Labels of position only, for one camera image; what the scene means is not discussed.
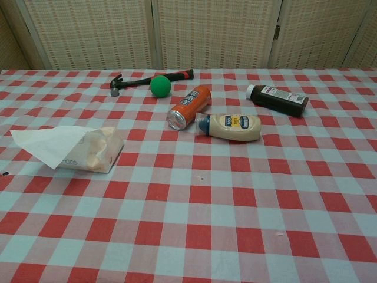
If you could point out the white tissue sheet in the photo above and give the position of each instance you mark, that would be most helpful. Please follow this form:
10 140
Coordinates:
50 141

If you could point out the orange drink can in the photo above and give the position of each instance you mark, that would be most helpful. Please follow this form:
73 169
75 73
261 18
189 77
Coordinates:
188 107

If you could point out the mayonnaise squeeze bottle blue cap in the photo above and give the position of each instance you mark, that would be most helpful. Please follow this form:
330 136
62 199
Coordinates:
232 126

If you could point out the green ball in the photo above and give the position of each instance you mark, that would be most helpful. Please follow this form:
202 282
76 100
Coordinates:
160 85

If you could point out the black red claw hammer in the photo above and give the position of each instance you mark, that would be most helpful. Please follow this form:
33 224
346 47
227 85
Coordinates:
138 80

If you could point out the red white checkered tablecloth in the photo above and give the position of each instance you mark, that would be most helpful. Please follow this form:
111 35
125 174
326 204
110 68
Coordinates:
188 221

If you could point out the dark brown bottle white cap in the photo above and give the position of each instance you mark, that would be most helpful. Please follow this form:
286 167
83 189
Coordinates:
279 98

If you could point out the woven folding screen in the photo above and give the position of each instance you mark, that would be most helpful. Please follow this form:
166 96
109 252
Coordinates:
206 32

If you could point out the brass screen hinge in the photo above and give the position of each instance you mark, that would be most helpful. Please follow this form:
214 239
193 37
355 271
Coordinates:
277 32

